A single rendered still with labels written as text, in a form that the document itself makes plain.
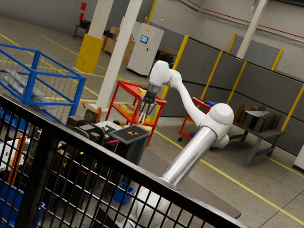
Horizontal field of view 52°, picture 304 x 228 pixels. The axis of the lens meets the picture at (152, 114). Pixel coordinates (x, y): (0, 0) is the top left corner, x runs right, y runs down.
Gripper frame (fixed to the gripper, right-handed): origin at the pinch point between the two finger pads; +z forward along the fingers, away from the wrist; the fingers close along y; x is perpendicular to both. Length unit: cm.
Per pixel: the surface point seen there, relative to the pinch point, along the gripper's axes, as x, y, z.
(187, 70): -495, -3, -3
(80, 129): 46, 26, 7
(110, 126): 1.7, 19.2, 14.4
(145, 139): -9.1, -6.8, 17.1
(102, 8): -666, 286, -65
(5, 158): 75, 49, 25
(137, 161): -9.1, -6.9, 35.6
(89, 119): -31, 44, 27
